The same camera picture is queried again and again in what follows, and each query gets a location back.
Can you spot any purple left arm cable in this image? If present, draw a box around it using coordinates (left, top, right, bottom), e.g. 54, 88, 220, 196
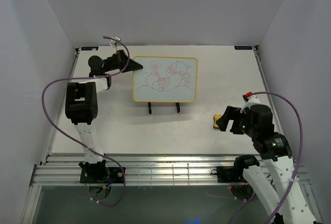
41, 36, 129, 207

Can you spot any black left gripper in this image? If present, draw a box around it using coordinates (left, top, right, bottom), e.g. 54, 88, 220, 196
103, 50, 144, 73

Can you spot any blue label corner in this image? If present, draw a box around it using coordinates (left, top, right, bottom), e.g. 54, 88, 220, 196
234, 46, 253, 50
81, 47, 99, 51

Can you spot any yellow bone-shaped eraser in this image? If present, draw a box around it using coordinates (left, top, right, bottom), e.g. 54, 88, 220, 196
213, 114, 222, 129

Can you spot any aluminium table frame rail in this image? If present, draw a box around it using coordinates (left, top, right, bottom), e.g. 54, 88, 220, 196
22, 44, 323, 224

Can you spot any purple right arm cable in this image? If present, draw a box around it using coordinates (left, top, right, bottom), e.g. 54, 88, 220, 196
204, 92, 304, 224

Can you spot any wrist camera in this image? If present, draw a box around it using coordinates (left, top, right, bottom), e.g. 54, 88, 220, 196
240, 92, 261, 113
109, 37, 121, 49

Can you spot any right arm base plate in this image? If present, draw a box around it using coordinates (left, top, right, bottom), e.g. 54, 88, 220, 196
210, 166, 247, 183

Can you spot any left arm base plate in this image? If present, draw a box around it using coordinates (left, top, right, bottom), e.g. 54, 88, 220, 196
79, 167, 124, 184

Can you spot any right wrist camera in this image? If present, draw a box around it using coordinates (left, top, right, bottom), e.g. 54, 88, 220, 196
240, 92, 261, 113

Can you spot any blue label right corner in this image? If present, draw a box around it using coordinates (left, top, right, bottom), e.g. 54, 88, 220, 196
234, 46, 253, 50

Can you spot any blue label left corner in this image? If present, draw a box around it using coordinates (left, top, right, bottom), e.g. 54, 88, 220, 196
81, 47, 99, 51

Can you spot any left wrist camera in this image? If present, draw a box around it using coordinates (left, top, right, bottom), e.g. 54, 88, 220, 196
109, 37, 121, 49

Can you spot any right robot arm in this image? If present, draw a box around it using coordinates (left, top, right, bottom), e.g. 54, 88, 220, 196
215, 104, 318, 223

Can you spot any yellow-framed whiteboard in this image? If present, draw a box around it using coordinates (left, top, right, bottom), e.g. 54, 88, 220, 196
132, 56, 198, 103

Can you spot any black wire whiteboard stand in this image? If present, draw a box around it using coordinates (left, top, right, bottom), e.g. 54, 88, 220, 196
147, 102, 180, 115

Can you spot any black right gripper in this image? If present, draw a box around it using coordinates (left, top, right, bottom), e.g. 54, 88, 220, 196
215, 106, 258, 138

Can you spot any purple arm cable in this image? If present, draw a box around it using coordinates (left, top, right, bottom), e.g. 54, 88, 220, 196
204, 92, 304, 224
41, 36, 129, 207

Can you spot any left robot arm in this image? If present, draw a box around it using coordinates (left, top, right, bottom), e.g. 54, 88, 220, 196
65, 50, 143, 183

